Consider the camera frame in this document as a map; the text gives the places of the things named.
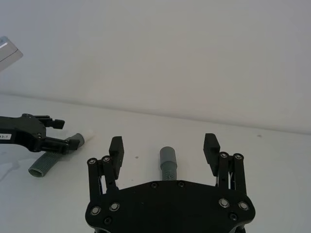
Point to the white table cloth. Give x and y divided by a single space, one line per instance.
170 136

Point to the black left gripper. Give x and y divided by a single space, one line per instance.
26 131

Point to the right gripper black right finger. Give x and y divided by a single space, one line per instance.
211 153

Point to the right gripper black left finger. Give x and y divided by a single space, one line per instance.
116 155

